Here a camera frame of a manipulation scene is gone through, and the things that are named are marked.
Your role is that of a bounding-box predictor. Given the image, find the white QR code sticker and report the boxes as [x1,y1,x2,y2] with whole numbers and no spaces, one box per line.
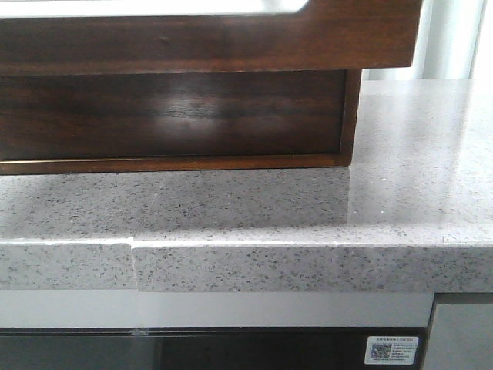
[364,336,420,365]

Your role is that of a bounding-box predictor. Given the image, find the dark wooden drawer cabinet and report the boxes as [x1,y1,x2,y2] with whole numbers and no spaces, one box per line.
[0,68,363,175]

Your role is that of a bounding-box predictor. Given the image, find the white pleated curtain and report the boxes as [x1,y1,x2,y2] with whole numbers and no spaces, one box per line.
[363,1,492,82]

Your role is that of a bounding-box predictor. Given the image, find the black glass appliance front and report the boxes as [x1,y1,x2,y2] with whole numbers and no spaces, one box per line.
[1,327,428,369]

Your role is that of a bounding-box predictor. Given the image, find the dark wooden drawer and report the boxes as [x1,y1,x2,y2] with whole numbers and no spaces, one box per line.
[1,1,422,76]
[0,69,347,161]

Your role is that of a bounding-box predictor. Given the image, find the grey cabinet panel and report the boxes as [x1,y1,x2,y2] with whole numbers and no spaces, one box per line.
[423,293,492,369]

